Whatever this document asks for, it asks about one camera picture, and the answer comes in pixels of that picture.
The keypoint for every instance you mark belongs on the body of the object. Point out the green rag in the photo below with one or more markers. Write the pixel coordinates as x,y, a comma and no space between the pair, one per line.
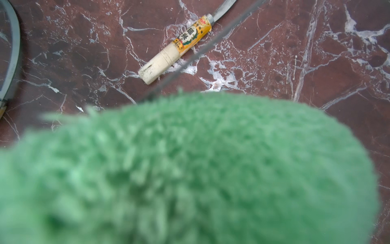
194,168

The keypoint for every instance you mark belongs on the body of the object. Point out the sickle labelled handle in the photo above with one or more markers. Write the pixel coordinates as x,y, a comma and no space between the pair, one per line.
182,44

